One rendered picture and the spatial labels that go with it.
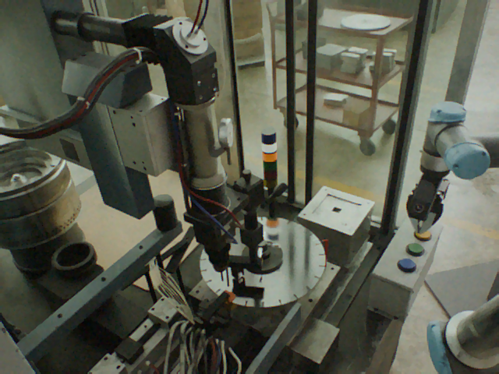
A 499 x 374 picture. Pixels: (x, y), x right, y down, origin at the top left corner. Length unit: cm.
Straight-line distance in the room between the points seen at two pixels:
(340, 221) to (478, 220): 168
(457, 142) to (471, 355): 43
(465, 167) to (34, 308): 124
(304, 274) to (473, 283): 152
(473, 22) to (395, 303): 71
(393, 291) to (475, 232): 166
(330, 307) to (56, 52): 93
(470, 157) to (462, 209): 204
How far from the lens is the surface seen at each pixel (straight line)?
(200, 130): 76
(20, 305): 156
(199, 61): 71
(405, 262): 125
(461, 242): 277
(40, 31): 98
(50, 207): 143
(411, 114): 125
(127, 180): 87
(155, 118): 76
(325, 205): 142
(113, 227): 168
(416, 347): 222
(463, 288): 248
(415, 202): 112
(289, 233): 124
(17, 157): 161
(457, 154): 98
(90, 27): 87
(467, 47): 119
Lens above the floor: 178
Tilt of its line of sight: 38 degrees down
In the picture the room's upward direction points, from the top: 4 degrees counter-clockwise
